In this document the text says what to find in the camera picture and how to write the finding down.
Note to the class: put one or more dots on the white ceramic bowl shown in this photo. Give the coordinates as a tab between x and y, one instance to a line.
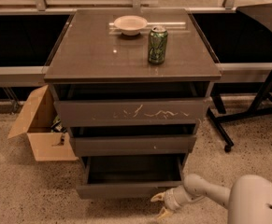
130	25

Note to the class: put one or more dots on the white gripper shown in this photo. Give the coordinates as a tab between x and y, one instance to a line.
170	200

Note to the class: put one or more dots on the dark grey drawer cabinet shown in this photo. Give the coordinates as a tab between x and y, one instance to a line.
94	51

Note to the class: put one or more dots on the grey middle drawer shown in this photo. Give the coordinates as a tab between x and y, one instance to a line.
133	140

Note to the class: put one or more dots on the open cardboard box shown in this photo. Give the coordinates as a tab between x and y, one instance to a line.
35	120

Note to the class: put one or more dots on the scratched grey top drawer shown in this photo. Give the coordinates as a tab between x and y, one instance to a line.
89	105

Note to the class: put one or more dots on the grey bottom drawer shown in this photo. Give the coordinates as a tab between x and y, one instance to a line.
135	176

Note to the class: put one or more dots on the green soda can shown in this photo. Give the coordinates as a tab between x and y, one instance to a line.
157	44

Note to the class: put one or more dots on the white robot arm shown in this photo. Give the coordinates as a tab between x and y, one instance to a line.
248	201

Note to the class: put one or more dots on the black rolling stand table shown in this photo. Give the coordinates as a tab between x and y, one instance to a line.
262	102

